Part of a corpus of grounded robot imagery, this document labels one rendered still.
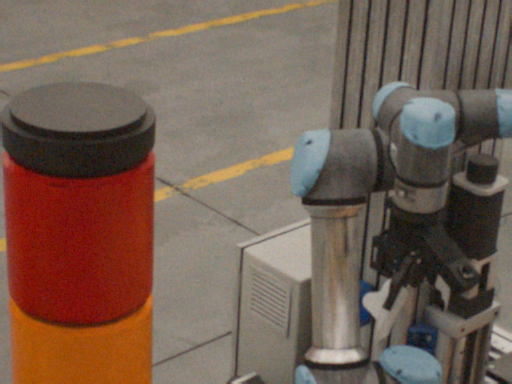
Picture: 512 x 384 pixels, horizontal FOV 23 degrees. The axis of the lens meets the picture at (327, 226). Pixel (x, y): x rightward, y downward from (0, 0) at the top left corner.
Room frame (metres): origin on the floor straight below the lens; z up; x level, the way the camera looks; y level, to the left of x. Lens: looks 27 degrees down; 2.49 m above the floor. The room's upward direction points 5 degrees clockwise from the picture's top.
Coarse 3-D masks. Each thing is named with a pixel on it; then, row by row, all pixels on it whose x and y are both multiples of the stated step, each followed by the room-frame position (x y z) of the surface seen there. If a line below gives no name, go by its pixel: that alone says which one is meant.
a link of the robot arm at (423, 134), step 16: (416, 112) 1.61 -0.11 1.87; (432, 112) 1.61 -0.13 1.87; (448, 112) 1.62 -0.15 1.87; (400, 128) 1.63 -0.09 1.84; (416, 128) 1.60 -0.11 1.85; (432, 128) 1.60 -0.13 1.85; (448, 128) 1.61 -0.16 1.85; (400, 144) 1.62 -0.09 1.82; (416, 144) 1.60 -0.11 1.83; (432, 144) 1.60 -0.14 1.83; (448, 144) 1.61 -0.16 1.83; (400, 160) 1.62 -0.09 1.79; (416, 160) 1.60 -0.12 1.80; (432, 160) 1.60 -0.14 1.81; (448, 160) 1.62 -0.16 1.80; (400, 176) 1.61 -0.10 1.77; (416, 176) 1.60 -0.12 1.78; (432, 176) 1.60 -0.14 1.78
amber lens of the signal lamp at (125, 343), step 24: (24, 312) 0.36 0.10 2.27; (144, 312) 0.37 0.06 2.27; (24, 336) 0.36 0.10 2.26; (48, 336) 0.35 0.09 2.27; (72, 336) 0.35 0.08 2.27; (96, 336) 0.35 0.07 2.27; (120, 336) 0.36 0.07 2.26; (144, 336) 0.37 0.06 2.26; (24, 360) 0.36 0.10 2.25; (48, 360) 0.35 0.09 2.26; (72, 360) 0.35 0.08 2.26; (96, 360) 0.35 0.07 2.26; (120, 360) 0.36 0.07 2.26; (144, 360) 0.37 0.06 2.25
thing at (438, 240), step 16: (432, 224) 1.63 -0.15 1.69; (416, 240) 1.60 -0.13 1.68; (432, 240) 1.60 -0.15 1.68; (448, 240) 1.61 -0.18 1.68; (432, 256) 1.58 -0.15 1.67; (448, 256) 1.58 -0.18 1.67; (464, 256) 1.60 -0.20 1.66; (448, 272) 1.56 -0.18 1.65; (464, 272) 1.56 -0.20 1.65; (464, 288) 1.55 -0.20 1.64
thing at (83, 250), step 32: (32, 192) 0.35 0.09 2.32; (64, 192) 0.35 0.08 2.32; (96, 192) 0.35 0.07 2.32; (128, 192) 0.36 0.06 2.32; (32, 224) 0.35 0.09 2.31; (64, 224) 0.35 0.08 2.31; (96, 224) 0.35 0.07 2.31; (128, 224) 0.36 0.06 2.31; (32, 256) 0.36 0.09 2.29; (64, 256) 0.35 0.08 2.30; (96, 256) 0.35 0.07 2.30; (128, 256) 0.36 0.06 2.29; (32, 288) 0.36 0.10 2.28; (64, 288) 0.35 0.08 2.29; (96, 288) 0.35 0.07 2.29; (128, 288) 0.36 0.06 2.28; (64, 320) 0.35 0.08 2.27; (96, 320) 0.35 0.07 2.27
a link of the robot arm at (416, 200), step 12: (396, 180) 1.62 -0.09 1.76; (396, 192) 1.62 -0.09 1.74; (408, 192) 1.60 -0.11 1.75; (420, 192) 1.60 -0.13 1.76; (432, 192) 1.60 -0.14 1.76; (444, 192) 1.62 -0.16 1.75; (408, 204) 1.60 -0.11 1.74; (420, 204) 1.60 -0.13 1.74; (432, 204) 1.60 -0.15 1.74; (444, 204) 1.63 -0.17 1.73
